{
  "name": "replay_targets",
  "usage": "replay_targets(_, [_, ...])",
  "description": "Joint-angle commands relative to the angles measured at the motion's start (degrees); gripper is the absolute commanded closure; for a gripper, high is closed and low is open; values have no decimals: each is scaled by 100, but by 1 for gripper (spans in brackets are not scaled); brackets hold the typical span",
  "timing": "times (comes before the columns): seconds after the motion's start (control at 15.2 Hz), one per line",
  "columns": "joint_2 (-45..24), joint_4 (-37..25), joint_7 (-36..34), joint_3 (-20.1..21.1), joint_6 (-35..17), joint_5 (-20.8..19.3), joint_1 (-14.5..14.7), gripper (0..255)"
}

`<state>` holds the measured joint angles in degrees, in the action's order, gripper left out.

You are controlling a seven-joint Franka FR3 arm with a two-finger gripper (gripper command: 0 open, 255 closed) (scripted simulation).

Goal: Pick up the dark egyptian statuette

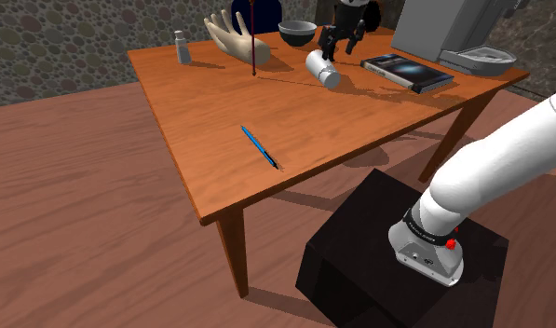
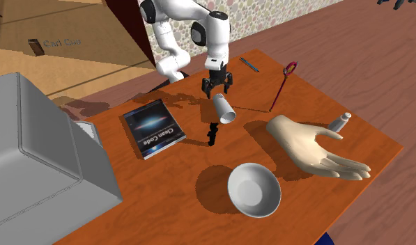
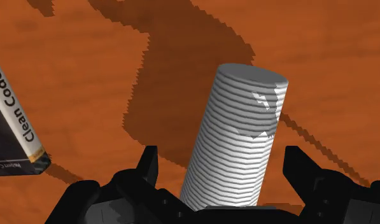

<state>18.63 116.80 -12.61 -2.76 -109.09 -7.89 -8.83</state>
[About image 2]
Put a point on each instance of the beige mannequin hand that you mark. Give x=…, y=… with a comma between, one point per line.
x=302, y=142

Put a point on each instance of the dark robot stand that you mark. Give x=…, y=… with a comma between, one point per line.
x=159, y=86

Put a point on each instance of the large grey box appliance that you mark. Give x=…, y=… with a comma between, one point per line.
x=34, y=159

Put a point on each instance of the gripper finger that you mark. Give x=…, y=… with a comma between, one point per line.
x=228, y=81
x=206, y=87

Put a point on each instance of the white paper cup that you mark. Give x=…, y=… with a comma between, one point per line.
x=224, y=108

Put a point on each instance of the small black figure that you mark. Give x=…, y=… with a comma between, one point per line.
x=212, y=134

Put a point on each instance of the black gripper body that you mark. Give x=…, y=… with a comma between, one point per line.
x=218, y=75

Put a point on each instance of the small brown block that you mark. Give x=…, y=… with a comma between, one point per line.
x=35, y=47

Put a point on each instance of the white bowl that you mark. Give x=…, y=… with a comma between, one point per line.
x=253, y=190

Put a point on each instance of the blue pen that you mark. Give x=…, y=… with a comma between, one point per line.
x=249, y=64

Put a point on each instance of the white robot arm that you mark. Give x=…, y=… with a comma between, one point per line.
x=167, y=37

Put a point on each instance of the grey salt shaker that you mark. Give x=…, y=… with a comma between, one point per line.
x=338, y=124

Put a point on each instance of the orange wooden table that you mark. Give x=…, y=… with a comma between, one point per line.
x=173, y=203

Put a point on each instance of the dark blue book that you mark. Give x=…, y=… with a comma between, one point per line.
x=153, y=130

